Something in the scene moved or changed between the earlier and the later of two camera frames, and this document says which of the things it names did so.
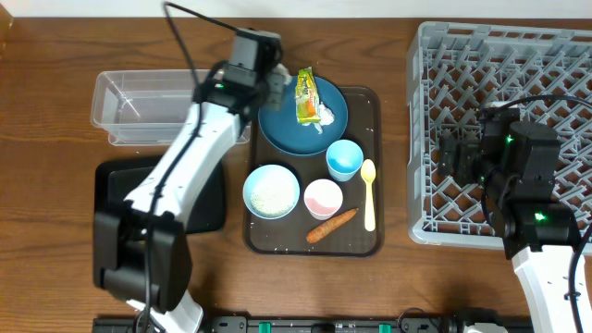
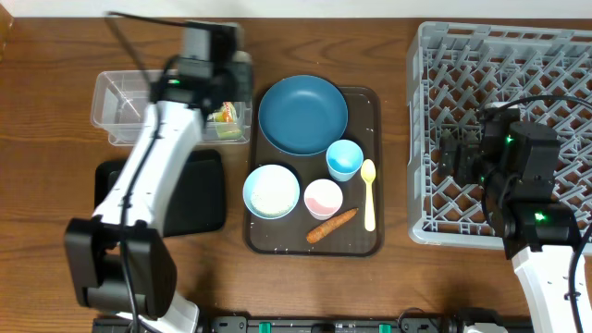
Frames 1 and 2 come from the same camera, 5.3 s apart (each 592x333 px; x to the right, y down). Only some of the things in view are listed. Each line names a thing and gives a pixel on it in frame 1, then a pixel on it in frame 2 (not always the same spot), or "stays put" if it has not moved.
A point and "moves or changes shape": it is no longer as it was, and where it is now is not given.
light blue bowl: [271, 191] stays put
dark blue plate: [281, 129] stays put
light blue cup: [344, 158] stays put
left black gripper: [272, 87] → [240, 76]
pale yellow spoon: [368, 171] stays put
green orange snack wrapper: [306, 96] moves or changes shape
